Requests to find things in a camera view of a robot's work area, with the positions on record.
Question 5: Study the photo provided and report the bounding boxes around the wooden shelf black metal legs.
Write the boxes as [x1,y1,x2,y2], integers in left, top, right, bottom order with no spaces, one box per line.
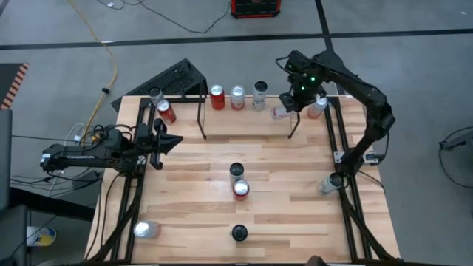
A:
[197,80,304,140]

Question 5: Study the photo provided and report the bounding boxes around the white arctic vibe can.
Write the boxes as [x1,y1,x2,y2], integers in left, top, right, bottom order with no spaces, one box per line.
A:
[270,105,297,120]

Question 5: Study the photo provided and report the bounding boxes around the pink white Spindrift can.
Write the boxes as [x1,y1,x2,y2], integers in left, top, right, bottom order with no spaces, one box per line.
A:
[229,84,246,111]
[306,95,329,120]
[132,220,162,239]

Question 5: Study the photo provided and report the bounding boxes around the white can black lid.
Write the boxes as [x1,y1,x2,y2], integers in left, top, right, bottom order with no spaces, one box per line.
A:
[228,162,245,185]
[319,172,344,196]
[252,81,268,112]

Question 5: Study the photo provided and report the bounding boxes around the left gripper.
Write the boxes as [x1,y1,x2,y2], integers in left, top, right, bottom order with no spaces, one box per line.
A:
[142,117,184,171]

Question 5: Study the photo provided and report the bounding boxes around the black aluminium rig frame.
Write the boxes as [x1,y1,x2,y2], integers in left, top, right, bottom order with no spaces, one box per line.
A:
[287,95,403,266]
[84,96,206,266]

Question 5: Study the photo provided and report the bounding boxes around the black orange striped mat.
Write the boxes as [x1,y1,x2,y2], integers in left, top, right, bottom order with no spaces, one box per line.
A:
[0,62,30,110]

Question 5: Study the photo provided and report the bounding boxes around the red black case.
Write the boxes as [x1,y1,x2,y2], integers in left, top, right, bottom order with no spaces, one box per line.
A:
[230,0,282,19]

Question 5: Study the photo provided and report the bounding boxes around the white yellow roll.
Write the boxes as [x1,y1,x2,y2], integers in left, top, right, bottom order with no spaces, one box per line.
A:
[26,225,57,248]

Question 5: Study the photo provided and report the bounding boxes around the red cola can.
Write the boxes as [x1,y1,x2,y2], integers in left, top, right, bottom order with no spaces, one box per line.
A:
[156,99,177,126]
[232,180,251,202]
[209,83,226,111]

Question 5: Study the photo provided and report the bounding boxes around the black cabinet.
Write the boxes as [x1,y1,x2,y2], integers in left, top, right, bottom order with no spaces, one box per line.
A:
[0,109,14,214]

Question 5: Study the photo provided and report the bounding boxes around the white peach vibe can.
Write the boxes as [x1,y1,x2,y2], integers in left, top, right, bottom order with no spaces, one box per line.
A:
[148,86,166,108]

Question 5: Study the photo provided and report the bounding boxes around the yellow extension cable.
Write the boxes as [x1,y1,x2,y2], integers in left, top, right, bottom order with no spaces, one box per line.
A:
[66,0,118,149]

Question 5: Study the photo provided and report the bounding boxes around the black perforated panel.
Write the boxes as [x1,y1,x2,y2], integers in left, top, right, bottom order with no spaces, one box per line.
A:
[110,58,208,112]

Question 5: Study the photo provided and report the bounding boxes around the person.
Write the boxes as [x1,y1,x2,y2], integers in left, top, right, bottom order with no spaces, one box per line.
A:
[306,254,328,266]

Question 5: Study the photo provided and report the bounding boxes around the white cable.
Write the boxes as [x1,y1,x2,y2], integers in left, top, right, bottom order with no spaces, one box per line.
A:
[64,123,86,143]

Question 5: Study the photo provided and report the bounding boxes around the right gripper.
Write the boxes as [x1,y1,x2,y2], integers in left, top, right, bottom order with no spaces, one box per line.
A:
[279,79,328,112]

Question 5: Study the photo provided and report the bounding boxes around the thin black floor cable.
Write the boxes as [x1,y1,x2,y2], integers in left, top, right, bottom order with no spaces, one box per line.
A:
[95,0,232,34]

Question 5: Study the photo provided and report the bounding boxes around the black power adapter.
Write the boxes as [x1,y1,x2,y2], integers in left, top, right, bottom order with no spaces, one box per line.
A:
[72,170,101,190]

